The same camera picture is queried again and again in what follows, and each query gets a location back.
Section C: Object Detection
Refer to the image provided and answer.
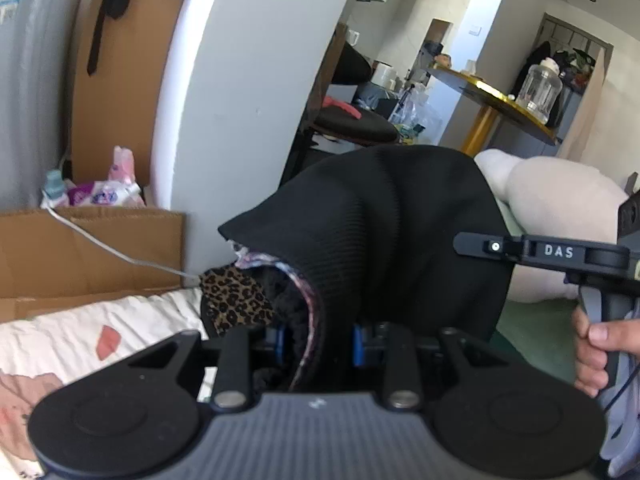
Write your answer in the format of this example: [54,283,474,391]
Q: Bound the coral pink cloth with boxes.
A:
[321,96,362,120]

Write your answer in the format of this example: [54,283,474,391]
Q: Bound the white cable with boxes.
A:
[40,200,203,281]

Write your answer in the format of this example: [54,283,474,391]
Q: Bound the grey wrapped mattress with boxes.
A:
[0,0,96,211]

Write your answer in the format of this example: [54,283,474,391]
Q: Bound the clear plastic bag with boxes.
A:
[395,85,442,146]

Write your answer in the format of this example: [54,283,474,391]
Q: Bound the dark green cloth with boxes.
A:
[495,300,583,386]

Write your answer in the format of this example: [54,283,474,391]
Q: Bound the tall cardboard panel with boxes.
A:
[65,0,201,208]

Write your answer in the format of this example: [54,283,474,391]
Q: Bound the white paper roll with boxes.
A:
[372,61,398,92]

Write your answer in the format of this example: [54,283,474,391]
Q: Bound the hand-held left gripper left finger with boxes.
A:
[129,324,287,409]

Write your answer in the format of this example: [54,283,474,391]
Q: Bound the folded cardboard sheet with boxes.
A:
[0,207,187,323]

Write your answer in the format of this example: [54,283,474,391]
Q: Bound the cream plush pillow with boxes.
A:
[474,149,628,306]

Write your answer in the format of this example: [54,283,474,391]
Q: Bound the cream bear-print bedsheet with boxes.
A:
[0,287,221,480]

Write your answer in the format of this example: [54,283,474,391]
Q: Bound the black office chair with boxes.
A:
[280,22,401,196]

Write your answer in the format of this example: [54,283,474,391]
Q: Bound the clear plastic jar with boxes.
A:
[517,57,563,123]

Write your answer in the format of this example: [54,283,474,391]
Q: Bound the beige wooden board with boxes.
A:
[557,50,613,161]

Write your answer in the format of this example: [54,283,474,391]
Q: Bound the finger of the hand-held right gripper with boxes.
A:
[453,232,523,263]

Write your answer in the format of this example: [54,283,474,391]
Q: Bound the leopard print garment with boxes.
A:
[200,265,276,338]

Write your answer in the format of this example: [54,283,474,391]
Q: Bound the teal capped bottle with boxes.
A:
[42,170,68,208]

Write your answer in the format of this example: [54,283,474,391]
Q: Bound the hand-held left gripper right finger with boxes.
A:
[352,322,506,409]

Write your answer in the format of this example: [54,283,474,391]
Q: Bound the black shorts with bear-print trim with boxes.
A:
[218,145,516,393]

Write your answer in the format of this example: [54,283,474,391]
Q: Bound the purple and white tissue pack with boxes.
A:
[67,180,143,208]

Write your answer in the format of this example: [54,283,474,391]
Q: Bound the round gold-edged table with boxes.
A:
[427,65,558,158]

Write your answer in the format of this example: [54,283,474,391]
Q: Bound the person's right hand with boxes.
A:
[571,306,640,401]

